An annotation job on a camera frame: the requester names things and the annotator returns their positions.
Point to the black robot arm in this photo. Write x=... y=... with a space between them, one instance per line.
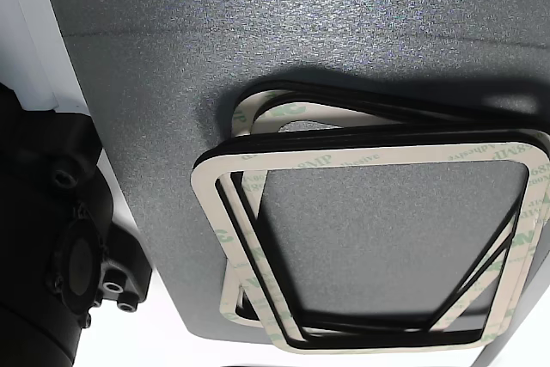
x=34 y=212

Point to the gray textured base plate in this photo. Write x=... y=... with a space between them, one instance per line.
x=172 y=83

